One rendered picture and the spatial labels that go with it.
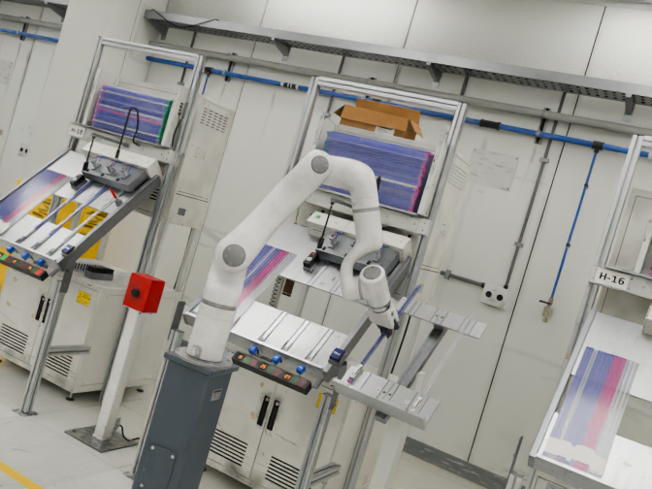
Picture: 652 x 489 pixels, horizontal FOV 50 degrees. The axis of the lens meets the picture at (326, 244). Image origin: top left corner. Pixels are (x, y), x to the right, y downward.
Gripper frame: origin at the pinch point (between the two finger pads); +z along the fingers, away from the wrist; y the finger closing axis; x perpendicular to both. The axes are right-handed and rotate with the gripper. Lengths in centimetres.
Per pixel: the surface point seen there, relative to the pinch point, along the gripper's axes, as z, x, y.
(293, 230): 16, -43, 77
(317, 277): 14, -22, 48
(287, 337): 9.6, 12.4, 39.0
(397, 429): 20.1, 24.0, -14.6
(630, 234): 11, -87, -60
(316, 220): 9, -47, 64
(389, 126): 2, -111, 61
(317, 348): 10.2, 11.7, 25.3
